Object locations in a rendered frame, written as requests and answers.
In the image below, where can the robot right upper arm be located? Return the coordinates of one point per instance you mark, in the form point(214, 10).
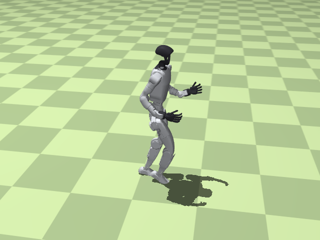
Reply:
point(153, 81)

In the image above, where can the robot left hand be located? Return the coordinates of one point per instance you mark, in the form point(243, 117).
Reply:
point(193, 90)

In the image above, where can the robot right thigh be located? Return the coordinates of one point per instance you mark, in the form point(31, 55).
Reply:
point(164, 132)

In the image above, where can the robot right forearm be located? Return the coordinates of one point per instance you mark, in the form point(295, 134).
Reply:
point(150, 107)

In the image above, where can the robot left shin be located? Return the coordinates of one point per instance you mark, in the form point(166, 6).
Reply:
point(151, 156)

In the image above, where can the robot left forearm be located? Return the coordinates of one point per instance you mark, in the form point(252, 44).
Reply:
point(176, 92)

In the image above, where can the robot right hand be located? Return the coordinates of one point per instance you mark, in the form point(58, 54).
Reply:
point(171, 116)

